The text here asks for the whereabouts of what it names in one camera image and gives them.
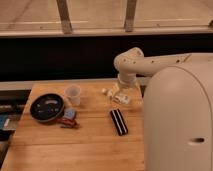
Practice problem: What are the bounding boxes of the red small toy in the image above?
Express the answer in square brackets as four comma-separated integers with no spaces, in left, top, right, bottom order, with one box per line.
[58,118,79,129]

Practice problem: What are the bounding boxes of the grey window frame rail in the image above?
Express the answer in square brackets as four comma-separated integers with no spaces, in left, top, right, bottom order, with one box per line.
[0,0,213,37]

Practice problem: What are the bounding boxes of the blue small packet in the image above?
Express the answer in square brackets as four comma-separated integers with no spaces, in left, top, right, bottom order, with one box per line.
[63,108,76,120]

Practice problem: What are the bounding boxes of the blue item left of table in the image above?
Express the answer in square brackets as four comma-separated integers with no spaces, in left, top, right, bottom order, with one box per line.
[0,115,10,130]

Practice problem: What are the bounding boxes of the clear plastic cup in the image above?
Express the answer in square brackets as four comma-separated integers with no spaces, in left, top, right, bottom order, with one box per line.
[65,85,81,106]

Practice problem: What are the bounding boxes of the black ceramic bowl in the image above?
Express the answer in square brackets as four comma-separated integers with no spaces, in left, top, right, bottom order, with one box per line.
[30,93,65,123]

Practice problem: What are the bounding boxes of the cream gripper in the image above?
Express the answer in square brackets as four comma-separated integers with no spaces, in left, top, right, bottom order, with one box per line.
[111,81,139,104]

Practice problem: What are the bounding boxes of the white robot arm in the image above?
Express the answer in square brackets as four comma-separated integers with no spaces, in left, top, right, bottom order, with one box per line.
[114,47,213,171]

